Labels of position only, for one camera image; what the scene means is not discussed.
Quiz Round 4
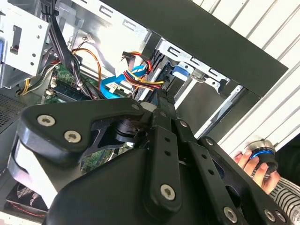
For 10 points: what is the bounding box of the person's hand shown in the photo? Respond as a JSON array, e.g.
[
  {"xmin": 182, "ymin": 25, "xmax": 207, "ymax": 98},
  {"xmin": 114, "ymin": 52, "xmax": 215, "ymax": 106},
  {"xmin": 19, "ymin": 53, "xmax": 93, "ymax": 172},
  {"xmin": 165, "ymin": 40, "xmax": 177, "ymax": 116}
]
[{"xmin": 234, "ymin": 150, "xmax": 281, "ymax": 195}]

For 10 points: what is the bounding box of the hard disk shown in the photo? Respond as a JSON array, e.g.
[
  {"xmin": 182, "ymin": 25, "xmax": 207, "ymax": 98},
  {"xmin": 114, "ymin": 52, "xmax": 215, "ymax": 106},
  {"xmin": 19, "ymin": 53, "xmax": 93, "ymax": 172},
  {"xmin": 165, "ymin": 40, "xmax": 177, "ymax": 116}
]
[{"xmin": 150, "ymin": 60, "xmax": 190, "ymax": 104}]

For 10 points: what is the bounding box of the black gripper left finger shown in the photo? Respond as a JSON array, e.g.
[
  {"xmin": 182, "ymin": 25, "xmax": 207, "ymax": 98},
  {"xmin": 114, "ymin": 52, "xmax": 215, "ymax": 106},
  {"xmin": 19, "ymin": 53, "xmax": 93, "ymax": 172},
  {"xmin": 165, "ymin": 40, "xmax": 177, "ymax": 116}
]
[{"xmin": 8, "ymin": 90, "xmax": 183, "ymax": 216}]

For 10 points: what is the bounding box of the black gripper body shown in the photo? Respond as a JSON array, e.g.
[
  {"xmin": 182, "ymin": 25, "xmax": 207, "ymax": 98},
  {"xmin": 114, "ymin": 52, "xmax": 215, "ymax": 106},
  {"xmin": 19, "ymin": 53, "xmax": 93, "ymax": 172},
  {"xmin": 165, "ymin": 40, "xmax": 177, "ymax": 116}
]
[{"xmin": 45, "ymin": 147, "xmax": 291, "ymax": 225}]

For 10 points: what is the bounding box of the red yellow disk power wire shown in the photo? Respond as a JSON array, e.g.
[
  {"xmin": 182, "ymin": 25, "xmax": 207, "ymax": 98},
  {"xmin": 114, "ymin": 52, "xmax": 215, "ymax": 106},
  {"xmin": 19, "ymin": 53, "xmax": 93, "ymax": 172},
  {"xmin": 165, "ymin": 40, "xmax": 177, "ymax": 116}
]
[{"xmin": 121, "ymin": 51, "xmax": 165, "ymax": 91}]

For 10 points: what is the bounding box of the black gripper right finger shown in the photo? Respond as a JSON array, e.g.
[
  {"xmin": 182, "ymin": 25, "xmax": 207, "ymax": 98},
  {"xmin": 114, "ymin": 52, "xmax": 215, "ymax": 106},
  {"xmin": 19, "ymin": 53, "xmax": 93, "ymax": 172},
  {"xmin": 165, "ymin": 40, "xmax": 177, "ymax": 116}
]
[{"xmin": 164, "ymin": 92, "xmax": 291, "ymax": 225}]

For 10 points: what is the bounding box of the round black tool blue ring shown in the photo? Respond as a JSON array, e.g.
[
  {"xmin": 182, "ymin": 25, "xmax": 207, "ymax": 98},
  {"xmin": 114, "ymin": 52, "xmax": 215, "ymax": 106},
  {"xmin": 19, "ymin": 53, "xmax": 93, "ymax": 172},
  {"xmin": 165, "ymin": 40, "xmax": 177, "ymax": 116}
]
[{"xmin": 245, "ymin": 138, "xmax": 278, "ymax": 174}]

